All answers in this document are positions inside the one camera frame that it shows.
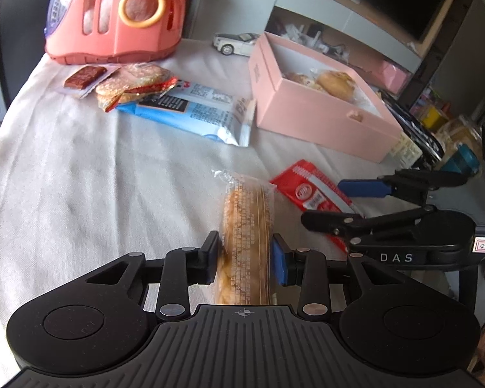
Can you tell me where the teal bottle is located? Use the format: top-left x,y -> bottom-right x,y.
440,143 -> 481,179

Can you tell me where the blue and white snack packet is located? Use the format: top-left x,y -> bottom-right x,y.
116,80 -> 256,148

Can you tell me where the pink cardboard box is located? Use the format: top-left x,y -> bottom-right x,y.
248,31 -> 405,165

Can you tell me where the red snack packet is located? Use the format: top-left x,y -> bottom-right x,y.
269,159 -> 365,260

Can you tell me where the round biscuit packet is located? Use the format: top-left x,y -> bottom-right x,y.
94,62 -> 179,113

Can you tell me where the yellow box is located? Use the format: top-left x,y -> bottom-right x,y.
421,106 -> 450,129

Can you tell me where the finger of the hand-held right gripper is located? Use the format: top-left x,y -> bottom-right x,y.
301,205 -> 438,248
337,169 -> 470,205

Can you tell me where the clear packet of orange crackers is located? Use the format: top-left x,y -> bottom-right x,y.
211,169 -> 278,306

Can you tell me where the white toy car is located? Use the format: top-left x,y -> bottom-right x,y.
213,31 -> 262,58

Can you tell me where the dark red jerky packet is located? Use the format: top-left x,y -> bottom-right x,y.
56,65 -> 120,98

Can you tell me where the pink storage bin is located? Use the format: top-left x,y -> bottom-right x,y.
377,58 -> 412,94

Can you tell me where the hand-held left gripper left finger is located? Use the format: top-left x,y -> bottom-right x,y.
84,230 -> 221,322

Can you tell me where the pink plastic toy carrier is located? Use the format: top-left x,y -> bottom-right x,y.
44,0 -> 187,66

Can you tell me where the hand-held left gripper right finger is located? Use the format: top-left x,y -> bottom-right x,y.
272,233 -> 405,321

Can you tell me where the golden bun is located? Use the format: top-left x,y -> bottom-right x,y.
284,71 -> 328,94
318,70 -> 360,104

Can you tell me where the black printed bag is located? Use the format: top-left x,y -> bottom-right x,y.
382,91 -> 446,170

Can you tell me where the white tablecloth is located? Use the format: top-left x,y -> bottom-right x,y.
0,38 -> 483,388

